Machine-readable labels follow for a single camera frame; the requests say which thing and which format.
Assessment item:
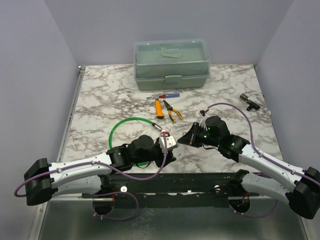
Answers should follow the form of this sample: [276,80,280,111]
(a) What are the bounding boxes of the green cable lock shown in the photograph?
[108,116,163,168]

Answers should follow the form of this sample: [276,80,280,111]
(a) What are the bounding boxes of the black T-shaped fitting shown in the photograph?
[240,93,261,111]

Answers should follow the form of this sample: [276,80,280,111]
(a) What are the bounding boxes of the orange utility knife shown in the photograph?
[155,98,164,119]

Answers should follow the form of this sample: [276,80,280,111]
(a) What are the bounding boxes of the red blue screwdriver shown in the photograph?
[147,93,180,99]

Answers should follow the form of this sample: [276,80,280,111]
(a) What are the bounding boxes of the green translucent plastic toolbox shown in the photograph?
[133,39,211,91]

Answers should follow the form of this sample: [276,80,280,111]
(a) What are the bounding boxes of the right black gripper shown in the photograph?
[177,122,221,148]

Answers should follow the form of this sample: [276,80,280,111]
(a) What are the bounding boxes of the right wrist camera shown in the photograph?
[198,110,212,129]

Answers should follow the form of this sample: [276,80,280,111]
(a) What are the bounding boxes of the silver key pair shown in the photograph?
[161,130,169,136]

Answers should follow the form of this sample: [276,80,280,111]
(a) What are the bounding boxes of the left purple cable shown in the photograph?
[14,131,168,221]

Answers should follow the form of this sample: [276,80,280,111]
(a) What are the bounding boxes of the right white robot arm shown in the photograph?
[178,116,320,220]

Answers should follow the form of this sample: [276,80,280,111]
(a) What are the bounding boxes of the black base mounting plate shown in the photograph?
[82,170,248,213]

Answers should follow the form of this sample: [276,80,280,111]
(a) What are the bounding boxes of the yellow black pliers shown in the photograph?
[163,100,183,123]

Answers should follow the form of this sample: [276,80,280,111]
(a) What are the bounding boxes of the left aluminium rail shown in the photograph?
[55,66,86,163]

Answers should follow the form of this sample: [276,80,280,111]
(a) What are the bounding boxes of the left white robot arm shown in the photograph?
[24,134,178,206]

